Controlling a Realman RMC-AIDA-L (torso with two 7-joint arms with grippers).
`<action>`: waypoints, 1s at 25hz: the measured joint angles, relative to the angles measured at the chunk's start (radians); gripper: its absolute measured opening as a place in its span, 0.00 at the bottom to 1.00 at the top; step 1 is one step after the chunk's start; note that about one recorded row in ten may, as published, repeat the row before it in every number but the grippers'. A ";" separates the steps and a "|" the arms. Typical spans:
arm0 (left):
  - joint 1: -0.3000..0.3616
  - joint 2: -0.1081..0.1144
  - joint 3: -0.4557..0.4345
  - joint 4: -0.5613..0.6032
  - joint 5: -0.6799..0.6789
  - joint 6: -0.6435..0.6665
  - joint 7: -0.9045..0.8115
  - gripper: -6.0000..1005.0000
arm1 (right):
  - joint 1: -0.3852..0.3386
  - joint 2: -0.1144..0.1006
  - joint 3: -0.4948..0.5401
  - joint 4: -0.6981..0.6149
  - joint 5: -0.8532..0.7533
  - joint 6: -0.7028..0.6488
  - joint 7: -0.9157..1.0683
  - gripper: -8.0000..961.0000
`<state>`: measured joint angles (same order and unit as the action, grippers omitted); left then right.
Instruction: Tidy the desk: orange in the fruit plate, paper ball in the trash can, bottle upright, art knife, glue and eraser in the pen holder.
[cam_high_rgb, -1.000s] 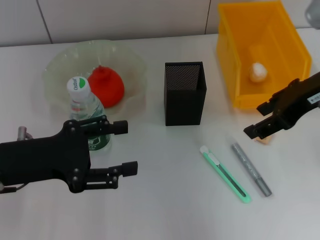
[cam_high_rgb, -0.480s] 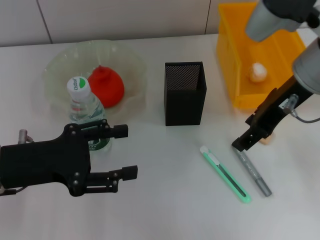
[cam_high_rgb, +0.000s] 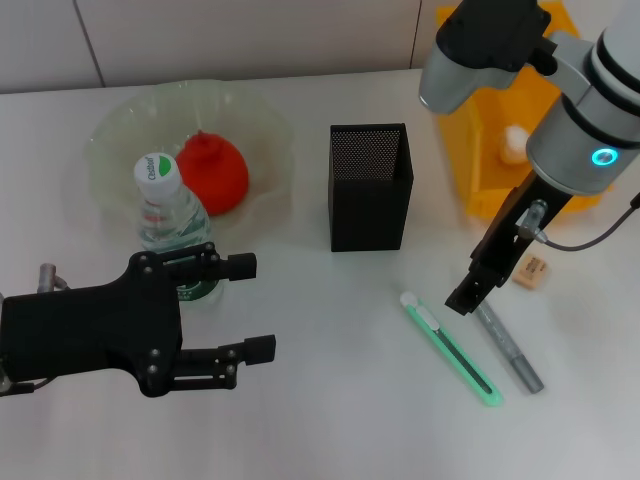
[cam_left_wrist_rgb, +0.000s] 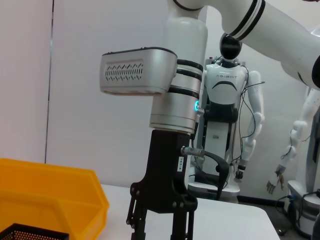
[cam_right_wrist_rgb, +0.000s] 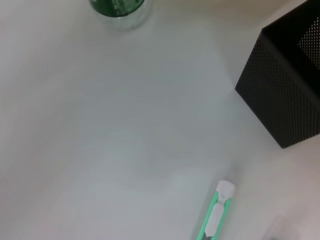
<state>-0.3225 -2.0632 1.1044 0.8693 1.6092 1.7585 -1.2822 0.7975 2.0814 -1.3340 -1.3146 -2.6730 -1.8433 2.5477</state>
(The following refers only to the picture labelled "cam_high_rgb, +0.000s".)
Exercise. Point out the red-orange fruit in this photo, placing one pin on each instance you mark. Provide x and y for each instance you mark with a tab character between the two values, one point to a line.
220	175

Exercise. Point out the clear green-label water bottle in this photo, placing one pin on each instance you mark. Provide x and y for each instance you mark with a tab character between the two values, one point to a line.
170	220

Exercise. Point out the white paper ball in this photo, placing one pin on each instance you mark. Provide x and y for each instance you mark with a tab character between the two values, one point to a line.
515	145

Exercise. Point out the right wrist camera housing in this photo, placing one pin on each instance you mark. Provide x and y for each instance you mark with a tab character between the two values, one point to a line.
480	40

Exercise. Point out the black mesh pen holder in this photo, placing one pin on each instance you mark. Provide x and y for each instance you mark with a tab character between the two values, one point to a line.
370	200

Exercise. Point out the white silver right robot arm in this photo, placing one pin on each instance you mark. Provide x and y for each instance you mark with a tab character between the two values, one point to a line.
590	110

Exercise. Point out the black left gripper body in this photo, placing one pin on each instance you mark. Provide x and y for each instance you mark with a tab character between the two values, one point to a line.
90	330

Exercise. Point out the grey marker pen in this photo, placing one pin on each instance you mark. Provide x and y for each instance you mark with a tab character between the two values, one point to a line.
505	340

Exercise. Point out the translucent green fruit plate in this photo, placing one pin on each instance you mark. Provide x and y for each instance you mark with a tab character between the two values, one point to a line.
125	125

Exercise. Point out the yellow plastic bin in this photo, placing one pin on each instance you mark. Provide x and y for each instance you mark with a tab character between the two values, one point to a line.
480	150

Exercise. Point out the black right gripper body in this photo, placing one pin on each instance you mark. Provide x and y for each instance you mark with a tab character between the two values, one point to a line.
505	245

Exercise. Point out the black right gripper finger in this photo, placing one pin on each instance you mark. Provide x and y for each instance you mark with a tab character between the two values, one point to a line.
470	297

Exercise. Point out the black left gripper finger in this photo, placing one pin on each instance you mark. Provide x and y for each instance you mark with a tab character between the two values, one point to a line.
242	266
260	349

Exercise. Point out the green utility knife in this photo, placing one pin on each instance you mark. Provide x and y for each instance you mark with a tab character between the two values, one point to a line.
450	345

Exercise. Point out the tan eraser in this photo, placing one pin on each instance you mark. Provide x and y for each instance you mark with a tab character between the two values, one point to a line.
531	271

